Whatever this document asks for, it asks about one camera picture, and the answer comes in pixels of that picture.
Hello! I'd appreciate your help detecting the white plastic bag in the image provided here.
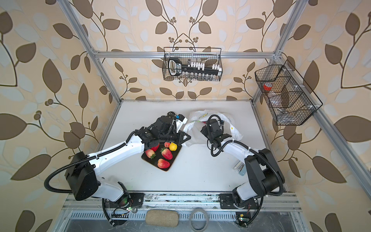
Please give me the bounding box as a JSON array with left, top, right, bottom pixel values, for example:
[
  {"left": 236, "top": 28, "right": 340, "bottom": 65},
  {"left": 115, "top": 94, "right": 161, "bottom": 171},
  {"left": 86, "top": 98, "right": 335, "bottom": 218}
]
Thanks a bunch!
[{"left": 183, "top": 110, "right": 243, "bottom": 147}]

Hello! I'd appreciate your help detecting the grey tape roll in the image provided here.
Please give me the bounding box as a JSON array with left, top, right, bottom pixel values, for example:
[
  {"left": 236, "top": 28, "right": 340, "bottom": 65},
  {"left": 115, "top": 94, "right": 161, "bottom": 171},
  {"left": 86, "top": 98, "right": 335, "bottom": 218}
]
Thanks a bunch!
[{"left": 189, "top": 208, "right": 209, "bottom": 232}]

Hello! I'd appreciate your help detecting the right wire basket black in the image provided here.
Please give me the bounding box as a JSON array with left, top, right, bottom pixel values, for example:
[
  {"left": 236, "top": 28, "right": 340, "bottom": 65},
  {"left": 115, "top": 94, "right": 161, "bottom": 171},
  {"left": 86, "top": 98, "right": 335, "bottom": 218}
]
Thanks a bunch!
[{"left": 255, "top": 61, "right": 323, "bottom": 126}]

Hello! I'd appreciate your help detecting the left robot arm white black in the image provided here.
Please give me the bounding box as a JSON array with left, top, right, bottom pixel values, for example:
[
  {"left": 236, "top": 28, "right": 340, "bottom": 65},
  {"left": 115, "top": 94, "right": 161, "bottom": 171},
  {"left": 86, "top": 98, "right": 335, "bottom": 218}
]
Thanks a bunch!
[{"left": 44, "top": 112, "right": 191, "bottom": 227}]

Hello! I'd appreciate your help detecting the black square tray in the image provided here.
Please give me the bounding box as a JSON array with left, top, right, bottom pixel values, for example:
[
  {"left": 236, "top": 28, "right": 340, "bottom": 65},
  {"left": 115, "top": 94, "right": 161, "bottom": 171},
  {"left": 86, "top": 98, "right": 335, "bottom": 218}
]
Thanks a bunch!
[{"left": 141, "top": 143, "right": 182, "bottom": 172}]

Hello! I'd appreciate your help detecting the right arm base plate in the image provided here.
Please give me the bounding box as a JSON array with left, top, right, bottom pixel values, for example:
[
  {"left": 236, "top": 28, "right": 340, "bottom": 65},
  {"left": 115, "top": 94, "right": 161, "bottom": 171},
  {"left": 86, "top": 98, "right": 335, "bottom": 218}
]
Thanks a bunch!
[{"left": 218, "top": 193, "right": 259, "bottom": 210}]

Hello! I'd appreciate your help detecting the red cup in basket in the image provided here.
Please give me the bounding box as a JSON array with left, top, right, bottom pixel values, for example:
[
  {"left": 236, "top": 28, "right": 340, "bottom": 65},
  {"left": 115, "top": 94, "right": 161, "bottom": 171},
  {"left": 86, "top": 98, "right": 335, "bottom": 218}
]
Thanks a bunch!
[{"left": 263, "top": 82, "right": 273, "bottom": 92}]

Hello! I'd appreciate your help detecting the large red fake strawberry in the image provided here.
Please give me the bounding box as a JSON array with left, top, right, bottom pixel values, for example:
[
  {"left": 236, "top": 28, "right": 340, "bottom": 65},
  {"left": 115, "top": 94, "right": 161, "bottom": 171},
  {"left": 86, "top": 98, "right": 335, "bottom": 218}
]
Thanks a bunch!
[{"left": 161, "top": 148, "right": 173, "bottom": 160}]

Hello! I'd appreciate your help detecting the yellow fake lemon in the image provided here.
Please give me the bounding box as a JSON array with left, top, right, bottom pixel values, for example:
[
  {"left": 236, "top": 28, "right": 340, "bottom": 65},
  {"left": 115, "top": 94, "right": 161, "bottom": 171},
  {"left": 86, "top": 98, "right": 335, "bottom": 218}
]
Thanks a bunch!
[{"left": 169, "top": 143, "right": 178, "bottom": 151}]

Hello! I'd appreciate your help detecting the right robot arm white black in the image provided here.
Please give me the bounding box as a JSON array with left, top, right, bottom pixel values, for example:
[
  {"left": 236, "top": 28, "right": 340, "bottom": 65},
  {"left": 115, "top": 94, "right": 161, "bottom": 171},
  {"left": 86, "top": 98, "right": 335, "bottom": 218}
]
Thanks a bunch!
[{"left": 201, "top": 114, "right": 285, "bottom": 228}]

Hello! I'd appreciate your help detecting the black socket tool set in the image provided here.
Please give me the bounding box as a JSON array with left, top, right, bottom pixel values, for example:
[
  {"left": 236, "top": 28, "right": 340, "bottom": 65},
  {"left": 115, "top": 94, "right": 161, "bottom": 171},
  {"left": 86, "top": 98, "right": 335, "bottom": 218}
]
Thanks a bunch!
[{"left": 167, "top": 58, "right": 223, "bottom": 78}]

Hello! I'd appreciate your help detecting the beige sponge block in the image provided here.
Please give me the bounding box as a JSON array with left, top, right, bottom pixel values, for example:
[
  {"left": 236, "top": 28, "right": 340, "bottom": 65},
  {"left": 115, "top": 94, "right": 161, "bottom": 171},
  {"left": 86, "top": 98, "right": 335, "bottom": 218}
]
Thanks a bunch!
[{"left": 145, "top": 209, "right": 179, "bottom": 227}]

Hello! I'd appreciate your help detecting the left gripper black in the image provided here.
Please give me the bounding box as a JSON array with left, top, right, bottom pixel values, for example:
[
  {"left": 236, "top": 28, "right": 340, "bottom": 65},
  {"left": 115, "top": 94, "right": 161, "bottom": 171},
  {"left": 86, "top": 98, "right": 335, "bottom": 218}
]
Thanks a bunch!
[{"left": 158, "top": 128, "right": 193, "bottom": 145}]

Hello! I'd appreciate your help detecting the red yellow fake apple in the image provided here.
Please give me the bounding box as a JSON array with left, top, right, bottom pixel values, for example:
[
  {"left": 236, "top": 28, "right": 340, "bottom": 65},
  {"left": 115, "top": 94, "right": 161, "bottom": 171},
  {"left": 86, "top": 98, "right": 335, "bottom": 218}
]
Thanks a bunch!
[{"left": 157, "top": 159, "right": 170, "bottom": 169}]

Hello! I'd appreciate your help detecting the back wire basket black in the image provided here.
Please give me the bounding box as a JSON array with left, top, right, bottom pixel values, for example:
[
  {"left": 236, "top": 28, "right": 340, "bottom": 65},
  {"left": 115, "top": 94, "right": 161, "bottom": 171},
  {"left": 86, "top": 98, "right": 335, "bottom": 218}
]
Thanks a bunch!
[{"left": 162, "top": 46, "right": 223, "bottom": 82}]

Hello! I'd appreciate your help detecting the wire basket black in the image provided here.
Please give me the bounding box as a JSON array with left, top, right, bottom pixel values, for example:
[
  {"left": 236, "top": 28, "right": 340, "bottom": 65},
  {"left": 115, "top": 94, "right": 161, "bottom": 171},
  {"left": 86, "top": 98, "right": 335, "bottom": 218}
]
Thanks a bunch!
[
  {"left": 255, "top": 61, "right": 323, "bottom": 126},
  {"left": 162, "top": 46, "right": 223, "bottom": 82}
]

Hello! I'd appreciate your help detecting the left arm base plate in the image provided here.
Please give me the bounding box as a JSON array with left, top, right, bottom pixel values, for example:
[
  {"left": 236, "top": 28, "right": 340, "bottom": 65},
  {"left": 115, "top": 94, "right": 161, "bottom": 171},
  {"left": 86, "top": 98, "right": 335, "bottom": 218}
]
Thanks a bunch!
[{"left": 102, "top": 192, "right": 145, "bottom": 208}]

